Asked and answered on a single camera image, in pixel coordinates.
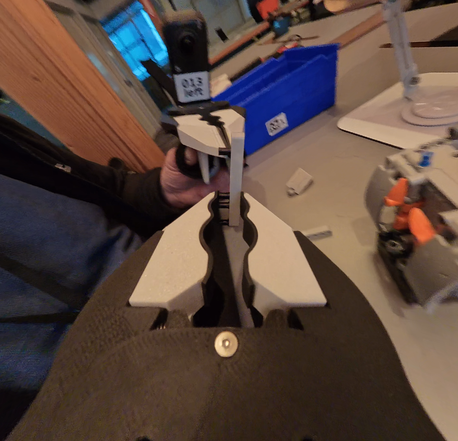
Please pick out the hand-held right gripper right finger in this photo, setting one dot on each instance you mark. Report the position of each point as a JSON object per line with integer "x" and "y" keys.
{"x": 289, "y": 269}

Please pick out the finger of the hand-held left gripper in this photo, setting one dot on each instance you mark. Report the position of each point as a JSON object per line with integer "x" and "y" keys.
{"x": 196, "y": 133}
{"x": 234, "y": 120}

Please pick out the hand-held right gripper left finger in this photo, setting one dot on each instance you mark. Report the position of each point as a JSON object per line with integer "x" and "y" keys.
{"x": 168, "y": 269}

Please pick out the light grey holed beam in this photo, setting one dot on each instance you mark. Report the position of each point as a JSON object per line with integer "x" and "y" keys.
{"x": 237, "y": 176}
{"x": 318, "y": 232}

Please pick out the blue parts bin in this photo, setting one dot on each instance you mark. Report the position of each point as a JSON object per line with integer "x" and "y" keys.
{"x": 286, "y": 86}

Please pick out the grey orange toy block model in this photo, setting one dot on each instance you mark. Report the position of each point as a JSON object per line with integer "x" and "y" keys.
{"x": 422, "y": 269}

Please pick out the person's left hand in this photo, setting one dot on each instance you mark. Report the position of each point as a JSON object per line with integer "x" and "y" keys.
{"x": 182, "y": 190}

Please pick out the wooden edged desk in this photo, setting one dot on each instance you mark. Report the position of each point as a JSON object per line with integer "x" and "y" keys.
{"x": 243, "y": 43}

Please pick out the small grey block panel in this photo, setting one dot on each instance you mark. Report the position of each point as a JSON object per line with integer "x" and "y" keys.
{"x": 300, "y": 181}

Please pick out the wooden partition panel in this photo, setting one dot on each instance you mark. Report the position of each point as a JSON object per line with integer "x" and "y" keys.
{"x": 53, "y": 72}

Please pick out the person's black jacket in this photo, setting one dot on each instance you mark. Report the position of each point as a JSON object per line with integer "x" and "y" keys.
{"x": 53, "y": 151}

